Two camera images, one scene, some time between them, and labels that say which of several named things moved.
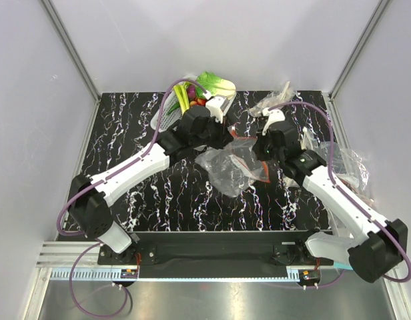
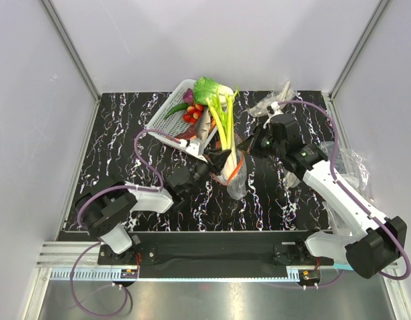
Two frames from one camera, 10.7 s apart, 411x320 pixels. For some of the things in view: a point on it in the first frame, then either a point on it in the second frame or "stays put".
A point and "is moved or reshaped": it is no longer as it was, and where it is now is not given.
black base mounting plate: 209,251 stays put
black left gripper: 225,137 to 217,158
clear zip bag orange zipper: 234,167 is moved or reshaped
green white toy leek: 182,95 to 223,111
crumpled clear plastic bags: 349,168 stays put
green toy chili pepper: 173,108 stays put
